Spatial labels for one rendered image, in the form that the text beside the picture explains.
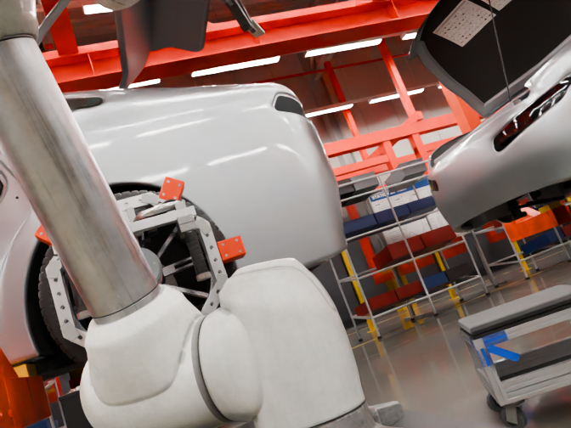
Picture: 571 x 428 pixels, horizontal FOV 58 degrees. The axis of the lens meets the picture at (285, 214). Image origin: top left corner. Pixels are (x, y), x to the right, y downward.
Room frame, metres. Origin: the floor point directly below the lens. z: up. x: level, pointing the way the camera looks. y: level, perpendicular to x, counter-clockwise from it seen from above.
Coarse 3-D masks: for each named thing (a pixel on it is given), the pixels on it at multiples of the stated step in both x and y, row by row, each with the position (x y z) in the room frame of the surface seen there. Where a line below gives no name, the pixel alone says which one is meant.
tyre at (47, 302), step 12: (132, 192) 1.75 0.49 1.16; (144, 192) 1.76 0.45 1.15; (156, 192) 1.78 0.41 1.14; (204, 216) 1.82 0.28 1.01; (216, 228) 1.82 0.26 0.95; (216, 240) 1.82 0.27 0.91; (48, 252) 1.66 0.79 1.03; (228, 264) 1.82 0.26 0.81; (228, 276) 1.82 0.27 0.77; (48, 288) 1.65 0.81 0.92; (48, 300) 1.64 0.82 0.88; (48, 312) 1.64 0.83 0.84; (48, 324) 1.64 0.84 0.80; (60, 336) 1.65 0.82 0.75; (60, 348) 1.65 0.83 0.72; (72, 348) 1.65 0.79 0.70; (84, 348) 1.66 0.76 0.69; (84, 360) 1.66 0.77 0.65
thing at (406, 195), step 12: (396, 192) 7.47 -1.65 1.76; (408, 192) 7.54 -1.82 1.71; (420, 192) 7.60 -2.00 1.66; (372, 204) 7.32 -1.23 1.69; (384, 204) 7.38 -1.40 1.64; (396, 204) 7.45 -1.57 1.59; (432, 216) 7.62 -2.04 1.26; (396, 228) 7.39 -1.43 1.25; (408, 228) 7.46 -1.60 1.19; (420, 228) 7.52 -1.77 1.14; (432, 228) 7.59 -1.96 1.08; (384, 240) 7.30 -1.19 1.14; (396, 240) 7.37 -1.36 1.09; (480, 252) 7.79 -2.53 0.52; (408, 300) 7.30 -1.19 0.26
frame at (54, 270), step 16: (144, 208) 1.72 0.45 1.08; (208, 224) 1.73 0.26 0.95; (208, 240) 1.73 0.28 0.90; (208, 256) 1.72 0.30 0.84; (48, 272) 1.57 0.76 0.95; (224, 272) 1.73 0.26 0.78; (64, 288) 1.58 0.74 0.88; (64, 304) 1.58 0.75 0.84; (208, 304) 1.71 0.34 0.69; (64, 320) 1.58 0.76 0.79; (64, 336) 1.57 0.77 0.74; (80, 336) 1.61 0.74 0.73
